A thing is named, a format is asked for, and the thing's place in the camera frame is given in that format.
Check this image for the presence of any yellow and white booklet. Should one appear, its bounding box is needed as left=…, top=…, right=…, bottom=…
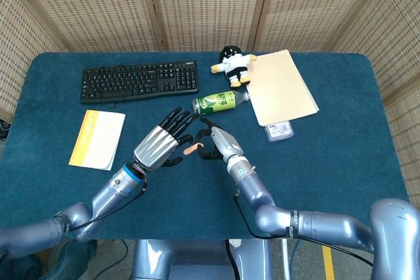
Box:
left=68, top=110, right=126, bottom=172

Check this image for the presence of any blue felt table mat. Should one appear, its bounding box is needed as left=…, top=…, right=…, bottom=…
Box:
left=0, top=51, right=415, bottom=241

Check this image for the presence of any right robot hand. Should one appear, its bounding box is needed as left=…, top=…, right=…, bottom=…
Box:
left=194, top=117, right=245, bottom=163

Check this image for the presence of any black and white plush doll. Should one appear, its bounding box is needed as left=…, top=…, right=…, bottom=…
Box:
left=210, top=45, right=259, bottom=89

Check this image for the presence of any small pink curved object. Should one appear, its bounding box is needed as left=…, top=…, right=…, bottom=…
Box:
left=183, top=142, right=204, bottom=156

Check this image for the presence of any green label plastic bottle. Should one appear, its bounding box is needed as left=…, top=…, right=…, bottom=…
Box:
left=192, top=90, right=252, bottom=117

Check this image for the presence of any woven bamboo folding screen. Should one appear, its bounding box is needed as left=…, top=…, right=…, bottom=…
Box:
left=0, top=0, right=420, bottom=205

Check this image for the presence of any small clear plastic box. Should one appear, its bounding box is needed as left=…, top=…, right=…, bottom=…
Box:
left=264, top=121, right=295, bottom=144

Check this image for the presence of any grey-blue robot torso base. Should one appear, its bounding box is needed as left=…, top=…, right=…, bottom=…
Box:
left=130, top=239, right=273, bottom=280

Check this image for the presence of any beige paper folder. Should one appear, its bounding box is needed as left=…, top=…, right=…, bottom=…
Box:
left=245, top=49, right=320, bottom=127

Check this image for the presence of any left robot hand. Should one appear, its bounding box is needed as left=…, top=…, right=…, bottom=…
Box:
left=133, top=107, right=199, bottom=172

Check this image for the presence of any black computer keyboard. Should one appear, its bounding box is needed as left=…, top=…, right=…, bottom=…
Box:
left=80, top=60, right=200, bottom=104

